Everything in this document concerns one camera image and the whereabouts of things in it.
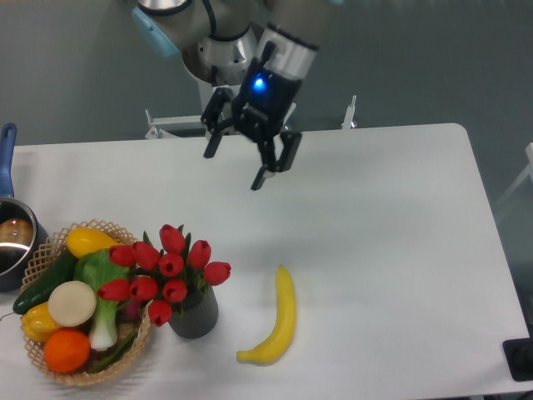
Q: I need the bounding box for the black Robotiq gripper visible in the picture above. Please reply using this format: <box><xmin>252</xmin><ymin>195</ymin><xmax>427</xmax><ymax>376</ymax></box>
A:
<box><xmin>201</xmin><ymin>57</ymin><xmax>302</xmax><ymax>191</ymax></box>

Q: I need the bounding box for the red tulip bouquet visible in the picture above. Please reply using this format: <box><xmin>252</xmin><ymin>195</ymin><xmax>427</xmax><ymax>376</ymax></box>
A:
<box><xmin>97</xmin><ymin>224</ymin><xmax>232</xmax><ymax>327</ymax></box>

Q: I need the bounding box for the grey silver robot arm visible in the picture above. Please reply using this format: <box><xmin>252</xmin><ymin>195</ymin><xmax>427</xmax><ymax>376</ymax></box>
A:
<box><xmin>132</xmin><ymin>1</ymin><xmax>342</xmax><ymax>190</ymax></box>

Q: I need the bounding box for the dark grey ribbed vase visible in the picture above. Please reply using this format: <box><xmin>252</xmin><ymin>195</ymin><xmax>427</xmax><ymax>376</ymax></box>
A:
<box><xmin>168</xmin><ymin>286</ymin><xmax>219</xmax><ymax>339</ymax></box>

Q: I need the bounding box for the yellow lemon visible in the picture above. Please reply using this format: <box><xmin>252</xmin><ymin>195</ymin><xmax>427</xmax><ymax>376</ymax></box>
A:
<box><xmin>66</xmin><ymin>227</ymin><xmax>118</xmax><ymax>259</ymax></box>

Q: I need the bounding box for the green bok choy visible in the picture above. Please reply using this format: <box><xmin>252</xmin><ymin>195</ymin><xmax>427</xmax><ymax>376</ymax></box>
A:
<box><xmin>73</xmin><ymin>248</ymin><xmax>131</xmax><ymax>351</ymax></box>

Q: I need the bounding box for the purple radish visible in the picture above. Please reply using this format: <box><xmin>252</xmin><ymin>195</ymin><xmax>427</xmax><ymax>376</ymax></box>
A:
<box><xmin>122</xmin><ymin>300</ymin><xmax>141</xmax><ymax>319</ymax></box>

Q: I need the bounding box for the yellow banana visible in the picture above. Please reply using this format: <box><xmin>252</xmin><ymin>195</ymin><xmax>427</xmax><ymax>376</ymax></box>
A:
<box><xmin>236</xmin><ymin>266</ymin><xmax>297</xmax><ymax>366</ymax></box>

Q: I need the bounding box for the woven wicker basket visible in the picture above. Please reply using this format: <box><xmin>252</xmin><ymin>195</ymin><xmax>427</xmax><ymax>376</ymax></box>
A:
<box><xmin>22</xmin><ymin>219</ymin><xmax>151</xmax><ymax>387</ymax></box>

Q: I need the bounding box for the round beige bun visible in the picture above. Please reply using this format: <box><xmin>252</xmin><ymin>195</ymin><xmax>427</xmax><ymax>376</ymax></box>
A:
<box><xmin>47</xmin><ymin>281</ymin><xmax>97</xmax><ymax>328</ymax></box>

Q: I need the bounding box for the green bean pod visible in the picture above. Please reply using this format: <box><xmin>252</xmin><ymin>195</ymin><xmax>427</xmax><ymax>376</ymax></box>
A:
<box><xmin>87</xmin><ymin>332</ymin><xmax>137</xmax><ymax>373</ymax></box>

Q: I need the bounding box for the green cucumber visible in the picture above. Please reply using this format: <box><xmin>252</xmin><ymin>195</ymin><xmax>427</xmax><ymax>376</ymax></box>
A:
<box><xmin>12</xmin><ymin>249</ymin><xmax>78</xmax><ymax>315</ymax></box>

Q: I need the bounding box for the yellow bell pepper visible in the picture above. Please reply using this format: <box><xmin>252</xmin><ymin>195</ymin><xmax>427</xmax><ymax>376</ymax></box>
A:
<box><xmin>21</xmin><ymin>302</ymin><xmax>62</xmax><ymax>343</ymax></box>

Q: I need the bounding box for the orange fruit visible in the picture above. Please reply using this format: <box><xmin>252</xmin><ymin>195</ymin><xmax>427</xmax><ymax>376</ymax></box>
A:
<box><xmin>43</xmin><ymin>329</ymin><xmax>91</xmax><ymax>373</ymax></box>

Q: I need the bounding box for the black device at edge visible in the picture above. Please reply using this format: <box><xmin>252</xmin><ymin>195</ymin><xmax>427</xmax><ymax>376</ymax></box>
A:
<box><xmin>502</xmin><ymin>337</ymin><xmax>532</xmax><ymax>382</ymax></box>

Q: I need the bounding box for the blue handled saucepan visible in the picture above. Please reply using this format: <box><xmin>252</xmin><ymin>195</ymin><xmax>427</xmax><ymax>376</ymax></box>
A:
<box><xmin>1</xmin><ymin>123</ymin><xmax>47</xmax><ymax>292</ymax></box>

